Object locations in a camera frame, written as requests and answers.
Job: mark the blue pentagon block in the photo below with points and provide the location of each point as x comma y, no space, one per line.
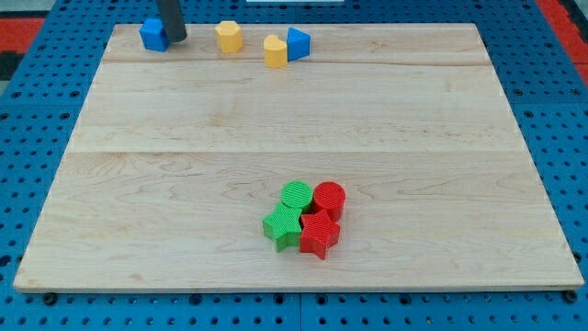
153,35

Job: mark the red cylinder block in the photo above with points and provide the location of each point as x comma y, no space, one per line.
329,196

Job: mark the red star block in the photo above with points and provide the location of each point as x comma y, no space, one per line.
319,233

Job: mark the green star block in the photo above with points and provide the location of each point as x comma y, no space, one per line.
282,226

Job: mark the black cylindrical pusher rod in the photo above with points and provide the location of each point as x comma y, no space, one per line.
172,19

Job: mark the green cylinder block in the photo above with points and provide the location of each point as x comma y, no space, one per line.
297,194

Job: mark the blue triangle block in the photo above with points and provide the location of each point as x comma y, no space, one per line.
299,44

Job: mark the yellow hexagon block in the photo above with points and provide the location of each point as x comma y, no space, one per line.
229,36

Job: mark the light wooden board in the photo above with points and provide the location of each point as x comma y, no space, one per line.
178,156

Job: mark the yellow heart block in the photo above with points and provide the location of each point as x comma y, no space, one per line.
275,52

